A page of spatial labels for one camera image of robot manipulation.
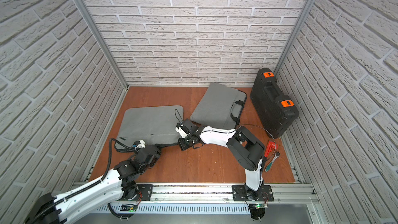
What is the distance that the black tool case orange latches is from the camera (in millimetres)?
755

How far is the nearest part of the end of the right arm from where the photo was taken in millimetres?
661

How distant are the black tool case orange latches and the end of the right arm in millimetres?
393
